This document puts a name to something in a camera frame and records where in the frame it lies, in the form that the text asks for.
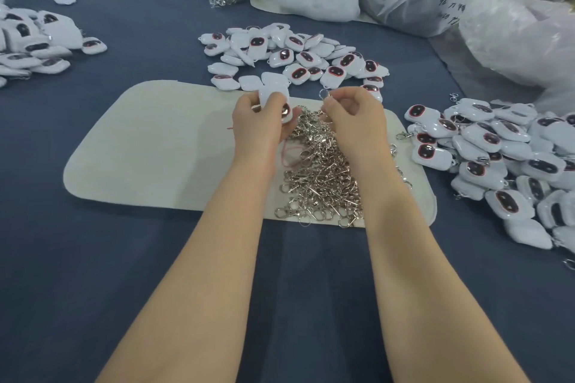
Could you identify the white fob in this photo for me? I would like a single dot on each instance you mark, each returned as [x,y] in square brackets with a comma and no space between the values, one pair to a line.
[275,98]

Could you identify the crumpled clear plastic bag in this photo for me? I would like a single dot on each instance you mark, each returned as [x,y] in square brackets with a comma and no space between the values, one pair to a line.
[535,37]

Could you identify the person's right forearm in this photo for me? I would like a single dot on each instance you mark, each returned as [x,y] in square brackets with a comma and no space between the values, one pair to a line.
[445,293]

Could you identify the cream felt work mat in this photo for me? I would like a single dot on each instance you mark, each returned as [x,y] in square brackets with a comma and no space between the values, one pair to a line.
[142,147]

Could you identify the thin red thread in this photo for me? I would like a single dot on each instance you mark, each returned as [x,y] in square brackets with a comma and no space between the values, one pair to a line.
[287,156]

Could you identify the person's right hand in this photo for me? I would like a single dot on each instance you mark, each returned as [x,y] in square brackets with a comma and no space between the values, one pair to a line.
[359,127]

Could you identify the person's left hand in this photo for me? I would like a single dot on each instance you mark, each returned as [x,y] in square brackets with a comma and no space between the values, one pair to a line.
[259,131]

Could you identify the person's left forearm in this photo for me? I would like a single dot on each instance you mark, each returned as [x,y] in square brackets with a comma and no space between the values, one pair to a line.
[198,293]

